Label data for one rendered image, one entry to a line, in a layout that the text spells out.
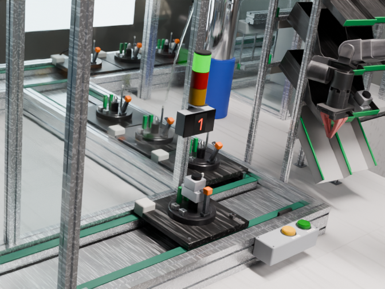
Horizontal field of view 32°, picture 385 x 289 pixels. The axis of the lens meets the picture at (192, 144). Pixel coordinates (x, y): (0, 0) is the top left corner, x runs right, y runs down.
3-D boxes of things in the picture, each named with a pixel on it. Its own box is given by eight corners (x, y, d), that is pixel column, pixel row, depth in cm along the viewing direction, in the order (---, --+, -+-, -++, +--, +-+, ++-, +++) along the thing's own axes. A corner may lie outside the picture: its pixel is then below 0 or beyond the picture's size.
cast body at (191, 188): (207, 199, 193) (209, 178, 190) (195, 203, 190) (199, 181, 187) (187, 188, 198) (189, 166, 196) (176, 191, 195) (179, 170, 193)
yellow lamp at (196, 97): (208, 104, 197) (210, 88, 196) (196, 106, 194) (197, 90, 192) (196, 98, 201) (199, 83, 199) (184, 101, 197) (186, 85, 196)
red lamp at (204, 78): (210, 88, 196) (212, 71, 194) (197, 90, 192) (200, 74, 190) (199, 82, 199) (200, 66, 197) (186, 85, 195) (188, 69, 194)
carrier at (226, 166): (247, 174, 231) (253, 140, 226) (196, 189, 215) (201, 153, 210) (199, 148, 247) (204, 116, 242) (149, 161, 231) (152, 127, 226)
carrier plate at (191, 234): (248, 226, 197) (249, 220, 196) (188, 250, 181) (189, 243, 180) (193, 193, 212) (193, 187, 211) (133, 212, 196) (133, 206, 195)
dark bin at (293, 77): (351, 121, 221) (362, 106, 216) (322, 125, 214) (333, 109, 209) (306, 64, 236) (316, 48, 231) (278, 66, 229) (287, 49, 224)
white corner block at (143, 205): (154, 215, 196) (156, 203, 195) (142, 219, 193) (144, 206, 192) (144, 208, 199) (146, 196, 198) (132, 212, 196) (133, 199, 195)
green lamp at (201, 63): (212, 71, 194) (215, 55, 192) (200, 73, 190) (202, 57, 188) (200, 66, 197) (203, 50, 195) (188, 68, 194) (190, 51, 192)
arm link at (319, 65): (355, 45, 182) (362, 51, 189) (316, 34, 187) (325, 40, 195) (340, 87, 183) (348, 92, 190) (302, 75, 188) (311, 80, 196)
